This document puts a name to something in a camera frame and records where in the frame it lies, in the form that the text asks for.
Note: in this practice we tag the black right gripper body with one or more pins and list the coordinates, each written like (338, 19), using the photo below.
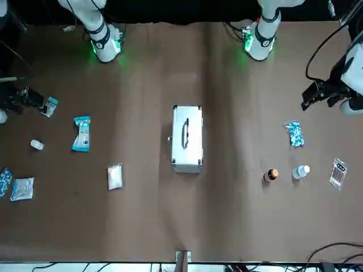
(14, 93)

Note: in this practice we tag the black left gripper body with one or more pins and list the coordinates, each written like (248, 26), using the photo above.
(334, 88)

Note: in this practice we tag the blue cotton swab packet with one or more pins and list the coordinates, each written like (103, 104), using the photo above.
(82, 136)

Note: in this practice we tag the silver aluminium medicine case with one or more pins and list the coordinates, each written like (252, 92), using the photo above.
(195, 141)

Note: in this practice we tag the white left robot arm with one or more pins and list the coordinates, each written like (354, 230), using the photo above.
(263, 39)

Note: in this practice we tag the small teal packet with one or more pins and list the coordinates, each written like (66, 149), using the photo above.
(50, 106)

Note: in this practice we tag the small white pill bottle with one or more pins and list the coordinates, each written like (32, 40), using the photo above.
(37, 144)

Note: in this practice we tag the blue white capsule bag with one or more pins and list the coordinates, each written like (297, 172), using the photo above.
(295, 134)
(5, 182)

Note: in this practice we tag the clear bag of brown sticks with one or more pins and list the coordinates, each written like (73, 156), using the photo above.
(337, 174)

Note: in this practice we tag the clear bottle white cap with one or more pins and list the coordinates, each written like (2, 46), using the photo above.
(300, 172)

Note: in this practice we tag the white packet with blue print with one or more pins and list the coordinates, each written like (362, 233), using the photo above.
(22, 189)

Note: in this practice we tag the brown bottle orange cap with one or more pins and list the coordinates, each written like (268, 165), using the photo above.
(270, 175)

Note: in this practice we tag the aluminium camera post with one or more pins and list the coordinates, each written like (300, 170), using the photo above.
(183, 263)

